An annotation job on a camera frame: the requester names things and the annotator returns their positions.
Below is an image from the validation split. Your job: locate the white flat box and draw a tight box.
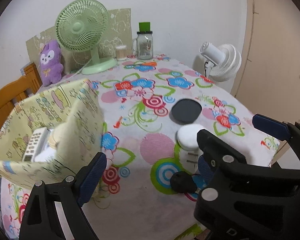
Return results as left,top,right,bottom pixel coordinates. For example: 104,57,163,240
34,145,58,163

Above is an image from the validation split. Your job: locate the beige door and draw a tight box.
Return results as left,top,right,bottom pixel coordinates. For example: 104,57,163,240
234,0,300,130

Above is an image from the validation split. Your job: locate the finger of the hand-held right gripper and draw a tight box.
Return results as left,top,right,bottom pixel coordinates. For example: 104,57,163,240
196,128,300,189
252,114,300,170

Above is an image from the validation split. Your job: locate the purple plush toy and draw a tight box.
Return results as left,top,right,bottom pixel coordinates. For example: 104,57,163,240
39,40,65,87

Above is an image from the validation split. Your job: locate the cotton swab jar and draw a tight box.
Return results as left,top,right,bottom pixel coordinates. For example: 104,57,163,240
115,45,127,61

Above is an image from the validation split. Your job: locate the green desk fan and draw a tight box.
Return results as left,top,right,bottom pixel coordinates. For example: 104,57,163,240
55,0,118,75

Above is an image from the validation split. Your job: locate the wooden chair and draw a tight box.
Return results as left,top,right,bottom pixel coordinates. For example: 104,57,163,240
0,62,43,138

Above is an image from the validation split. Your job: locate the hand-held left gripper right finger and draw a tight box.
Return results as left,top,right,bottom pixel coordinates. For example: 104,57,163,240
196,154,217,189

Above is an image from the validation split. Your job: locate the white floor fan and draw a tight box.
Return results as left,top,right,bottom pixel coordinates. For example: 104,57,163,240
199,42,242,82

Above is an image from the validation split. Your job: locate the white remote control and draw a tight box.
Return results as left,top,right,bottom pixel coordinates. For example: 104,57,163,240
22,127,49,162

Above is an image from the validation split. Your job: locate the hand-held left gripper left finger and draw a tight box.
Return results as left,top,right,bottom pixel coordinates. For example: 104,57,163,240
19,152,107,240

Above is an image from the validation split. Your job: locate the yellow fabric storage box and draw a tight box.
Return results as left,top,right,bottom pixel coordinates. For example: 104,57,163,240
0,79,105,189

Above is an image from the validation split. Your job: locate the glass jar with green lid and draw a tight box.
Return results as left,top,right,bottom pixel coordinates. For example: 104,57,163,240
132,22,154,60

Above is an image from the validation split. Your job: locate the white fan cable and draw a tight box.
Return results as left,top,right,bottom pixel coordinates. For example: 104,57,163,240
71,59,94,75

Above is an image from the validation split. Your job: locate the black round disc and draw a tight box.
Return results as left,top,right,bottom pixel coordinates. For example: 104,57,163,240
171,99,203,125

